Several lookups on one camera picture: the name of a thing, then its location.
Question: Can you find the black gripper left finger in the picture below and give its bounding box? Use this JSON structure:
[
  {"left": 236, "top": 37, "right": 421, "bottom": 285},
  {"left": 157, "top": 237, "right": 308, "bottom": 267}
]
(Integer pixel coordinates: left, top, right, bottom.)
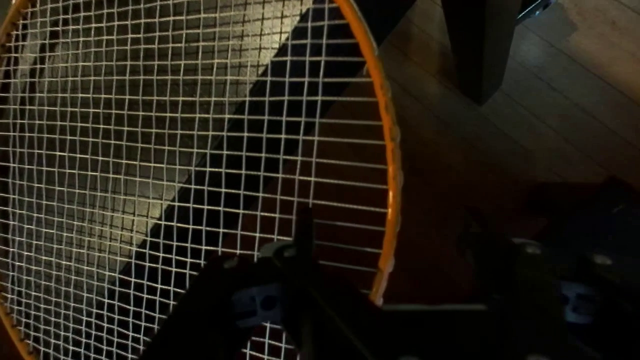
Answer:
[{"left": 138, "top": 207, "right": 406, "bottom": 360}]

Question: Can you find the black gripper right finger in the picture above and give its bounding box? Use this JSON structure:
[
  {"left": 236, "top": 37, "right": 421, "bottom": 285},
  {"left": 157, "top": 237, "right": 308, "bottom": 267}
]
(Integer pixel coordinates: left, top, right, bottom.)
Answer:
[{"left": 458, "top": 207, "right": 640, "bottom": 360}]

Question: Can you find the orange racket with red handle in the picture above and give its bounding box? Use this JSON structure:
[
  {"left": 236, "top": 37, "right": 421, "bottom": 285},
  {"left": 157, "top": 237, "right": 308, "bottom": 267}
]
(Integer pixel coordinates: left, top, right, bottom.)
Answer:
[{"left": 0, "top": 0, "right": 406, "bottom": 360}]

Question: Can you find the black table leg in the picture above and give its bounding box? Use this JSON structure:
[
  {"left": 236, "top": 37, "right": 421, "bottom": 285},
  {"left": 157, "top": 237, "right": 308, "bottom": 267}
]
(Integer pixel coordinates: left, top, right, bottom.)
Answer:
[{"left": 439, "top": 0, "right": 525, "bottom": 108}]

